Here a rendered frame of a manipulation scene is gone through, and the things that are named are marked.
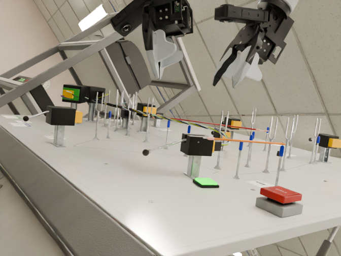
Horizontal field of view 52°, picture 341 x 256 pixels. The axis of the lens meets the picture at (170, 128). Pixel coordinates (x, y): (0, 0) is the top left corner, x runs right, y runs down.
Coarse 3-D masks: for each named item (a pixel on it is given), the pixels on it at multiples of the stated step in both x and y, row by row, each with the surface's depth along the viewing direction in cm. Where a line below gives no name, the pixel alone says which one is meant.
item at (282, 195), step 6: (270, 186) 62; (276, 186) 62; (264, 192) 60; (270, 192) 59; (276, 192) 58; (282, 192) 59; (288, 192) 59; (294, 192) 60; (270, 198) 59; (276, 198) 58; (282, 198) 57; (288, 198) 57; (294, 198) 58; (300, 198) 59; (282, 204) 58
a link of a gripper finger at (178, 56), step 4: (168, 40) 72; (176, 52) 70; (180, 52) 70; (172, 56) 71; (176, 56) 70; (180, 56) 70; (164, 60) 71; (168, 60) 71; (172, 60) 70; (176, 60) 70; (160, 64) 70; (164, 64) 71; (168, 64) 70; (172, 64) 70; (160, 68) 70; (160, 72) 70; (160, 76) 70
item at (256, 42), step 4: (260, 32) 72; (256, 36) 72; (260, 36) 72; (252, 40) 72; (256, 40) 71; (260, 40) 71; (252, 44) 71; (256, 44) 70; (260, 44) 71; (252, 48) 71; (256, 48) 71; (252, 52) 70; (248, 56) 70; (252, 56) 71; (248, 60) 70; (252, 60) 71
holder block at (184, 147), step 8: (184, 136) 75; (192, 136) 72; (200, 136) 74; (208, 136) 75; (184, 144) 74; (192, 144) 72; (200, 144) 73; (208, 144) 74; (184, 152) 74; (192, 152) 73; (200, 152) 73; (208, 152) 74
